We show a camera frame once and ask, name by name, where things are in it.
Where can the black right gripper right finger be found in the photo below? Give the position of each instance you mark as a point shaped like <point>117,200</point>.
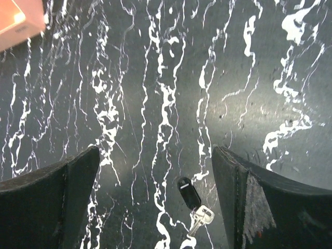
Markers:
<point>262,209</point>

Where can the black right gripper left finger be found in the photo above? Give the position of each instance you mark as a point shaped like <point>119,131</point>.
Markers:
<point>45,208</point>

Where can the brass key on black tag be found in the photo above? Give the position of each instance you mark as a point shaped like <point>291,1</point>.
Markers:
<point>202,216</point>

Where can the black key tag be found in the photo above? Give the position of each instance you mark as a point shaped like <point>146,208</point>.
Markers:
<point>189,193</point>

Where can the orange plastic file organizer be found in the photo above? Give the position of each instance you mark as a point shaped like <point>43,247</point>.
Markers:
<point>20,20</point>

